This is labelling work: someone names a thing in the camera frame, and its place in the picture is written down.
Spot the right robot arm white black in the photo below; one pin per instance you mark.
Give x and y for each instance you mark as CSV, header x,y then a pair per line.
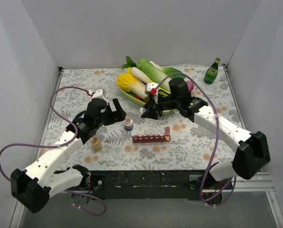
x,y
251,149

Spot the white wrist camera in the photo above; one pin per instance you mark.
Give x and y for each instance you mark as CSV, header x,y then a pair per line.
x,y
152,90
100,94

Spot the purple red onion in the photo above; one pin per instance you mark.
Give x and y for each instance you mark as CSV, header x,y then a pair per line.
x,y
190,85

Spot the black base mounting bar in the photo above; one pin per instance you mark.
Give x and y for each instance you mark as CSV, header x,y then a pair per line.
x,y
154,184

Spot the green napa cabbage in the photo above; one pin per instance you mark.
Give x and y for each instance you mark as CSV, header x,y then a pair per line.
x,y
154,73

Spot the green glass bottle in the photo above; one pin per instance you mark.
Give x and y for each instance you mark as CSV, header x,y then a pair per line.
x,y
212,72

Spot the white pill bottle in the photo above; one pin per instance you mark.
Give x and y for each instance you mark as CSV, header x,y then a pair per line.
x,y
128,124

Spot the small amber pill jar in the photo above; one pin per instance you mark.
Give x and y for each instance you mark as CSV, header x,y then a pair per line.
x,y
96,144

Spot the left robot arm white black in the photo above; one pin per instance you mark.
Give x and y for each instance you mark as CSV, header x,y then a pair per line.
x,y
38,182

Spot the white bottle cap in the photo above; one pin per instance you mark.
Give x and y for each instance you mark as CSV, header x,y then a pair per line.
x,y
142,110

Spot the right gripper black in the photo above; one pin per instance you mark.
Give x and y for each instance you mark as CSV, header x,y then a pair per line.
x,y
158,106

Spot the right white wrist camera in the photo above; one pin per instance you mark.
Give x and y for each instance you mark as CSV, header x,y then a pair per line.
x,y
152,90

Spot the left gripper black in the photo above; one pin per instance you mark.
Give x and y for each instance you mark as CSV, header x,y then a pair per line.
x,y
112,111

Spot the green plastic tray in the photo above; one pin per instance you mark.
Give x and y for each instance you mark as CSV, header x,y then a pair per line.
x,y
136,99

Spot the green bok choy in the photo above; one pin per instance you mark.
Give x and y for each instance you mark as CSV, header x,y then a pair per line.
x,y
169,70

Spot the red weekly pill organizer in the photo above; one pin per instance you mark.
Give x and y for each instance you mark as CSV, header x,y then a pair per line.
x,y
151,138

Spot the floral tablecloth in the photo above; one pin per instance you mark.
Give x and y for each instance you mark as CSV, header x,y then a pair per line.
x,y
191,146

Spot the yellow napa cabbage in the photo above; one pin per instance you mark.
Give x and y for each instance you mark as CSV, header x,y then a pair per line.
x,y
129,83

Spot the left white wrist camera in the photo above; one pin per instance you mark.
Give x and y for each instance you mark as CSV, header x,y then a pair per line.
x,y
100,94

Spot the white celery stalk bunch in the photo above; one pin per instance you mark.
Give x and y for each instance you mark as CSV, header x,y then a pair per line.
x,y
131,68

